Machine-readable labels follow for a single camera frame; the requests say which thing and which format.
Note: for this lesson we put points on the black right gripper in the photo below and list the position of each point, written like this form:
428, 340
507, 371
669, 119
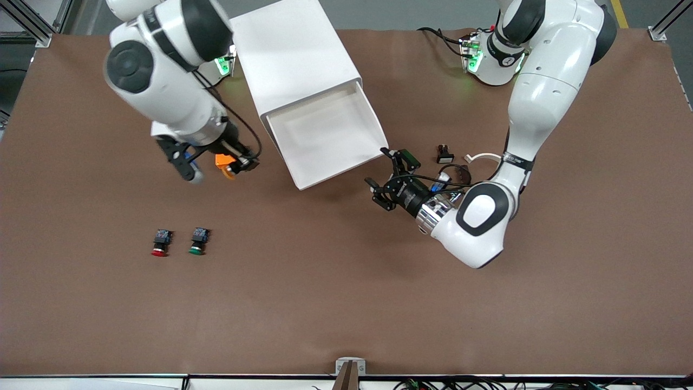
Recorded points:
230, 139

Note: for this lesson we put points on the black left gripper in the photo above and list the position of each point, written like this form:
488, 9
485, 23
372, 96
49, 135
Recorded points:
410, 195

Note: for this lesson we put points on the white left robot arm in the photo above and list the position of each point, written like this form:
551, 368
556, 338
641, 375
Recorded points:
547, 97

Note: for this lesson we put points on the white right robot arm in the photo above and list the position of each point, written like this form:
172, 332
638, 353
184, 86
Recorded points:
162, 86

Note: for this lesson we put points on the green push button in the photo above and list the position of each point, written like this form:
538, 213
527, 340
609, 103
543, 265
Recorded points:
198, 242

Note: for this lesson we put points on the red push button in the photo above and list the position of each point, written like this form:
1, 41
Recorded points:
161, 245

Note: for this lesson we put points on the orange box with hole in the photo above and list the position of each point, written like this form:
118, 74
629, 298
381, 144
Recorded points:
222, 160

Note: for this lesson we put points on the brown terminal block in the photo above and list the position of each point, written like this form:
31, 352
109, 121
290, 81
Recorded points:
464, 176

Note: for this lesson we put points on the white curved plastic arc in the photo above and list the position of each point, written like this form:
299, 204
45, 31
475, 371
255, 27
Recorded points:
484, 156

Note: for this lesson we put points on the brown table mat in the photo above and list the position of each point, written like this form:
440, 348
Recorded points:
346, 271

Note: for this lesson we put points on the brown wooden stick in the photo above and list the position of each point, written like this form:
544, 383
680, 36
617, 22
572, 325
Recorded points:
349, 379

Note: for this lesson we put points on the yellow floor tape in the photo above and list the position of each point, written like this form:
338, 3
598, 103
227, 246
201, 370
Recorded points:
615, 4

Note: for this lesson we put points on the black switch white face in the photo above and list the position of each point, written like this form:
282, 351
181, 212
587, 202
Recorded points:
445, 156

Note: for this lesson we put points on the grey metal bracket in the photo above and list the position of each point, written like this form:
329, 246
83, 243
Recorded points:
339, 367

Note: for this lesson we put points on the aluminium frame profile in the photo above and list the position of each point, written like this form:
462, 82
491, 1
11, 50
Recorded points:
658, 34
43, 40

